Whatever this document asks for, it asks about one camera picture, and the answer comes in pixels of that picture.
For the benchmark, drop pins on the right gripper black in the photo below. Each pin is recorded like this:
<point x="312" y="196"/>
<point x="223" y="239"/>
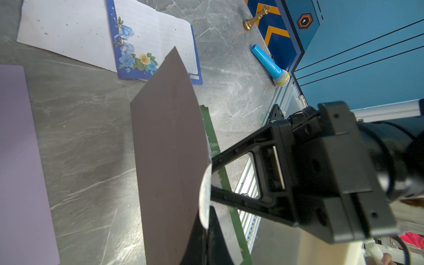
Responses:
<point x="330" y="175"/>

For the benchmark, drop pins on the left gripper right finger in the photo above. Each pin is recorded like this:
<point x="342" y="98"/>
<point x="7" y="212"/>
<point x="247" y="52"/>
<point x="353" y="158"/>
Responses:
<point x="217" y="252"/>

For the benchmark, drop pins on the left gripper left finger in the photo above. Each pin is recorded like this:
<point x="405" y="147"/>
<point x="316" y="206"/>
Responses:
<point x="195" y="253"/>

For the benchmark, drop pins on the grey envelope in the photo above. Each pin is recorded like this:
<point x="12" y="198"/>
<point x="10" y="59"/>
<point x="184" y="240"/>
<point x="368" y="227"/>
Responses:
<point x="171" y="156"/>

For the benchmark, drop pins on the green bordered letter paper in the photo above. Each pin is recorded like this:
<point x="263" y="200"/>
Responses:
<point x="224" y="201"/>

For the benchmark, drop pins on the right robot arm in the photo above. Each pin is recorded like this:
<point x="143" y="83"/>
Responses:
<point x="409" y="182"/>

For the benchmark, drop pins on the purple envelope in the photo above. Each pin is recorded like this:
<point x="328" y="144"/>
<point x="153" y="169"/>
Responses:
<point x="27" y="231"/>

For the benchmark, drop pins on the blue floral letter paper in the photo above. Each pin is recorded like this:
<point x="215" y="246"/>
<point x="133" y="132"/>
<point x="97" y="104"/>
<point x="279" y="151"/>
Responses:
<point x="143" y="36"/>

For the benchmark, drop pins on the small brass chess piece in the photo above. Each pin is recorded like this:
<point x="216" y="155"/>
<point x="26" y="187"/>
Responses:
<point x="248" y="23"/>

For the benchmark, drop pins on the plain white paper sheet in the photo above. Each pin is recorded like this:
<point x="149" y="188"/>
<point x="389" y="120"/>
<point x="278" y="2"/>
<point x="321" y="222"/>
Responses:
<point x="75" y="29"/>

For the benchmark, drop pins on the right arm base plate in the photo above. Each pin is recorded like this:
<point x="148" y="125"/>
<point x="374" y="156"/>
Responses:
<point x="275" y="115"/>

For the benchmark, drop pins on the aluminium front rail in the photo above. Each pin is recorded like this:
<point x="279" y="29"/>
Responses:
<point x="290" y="101"/>

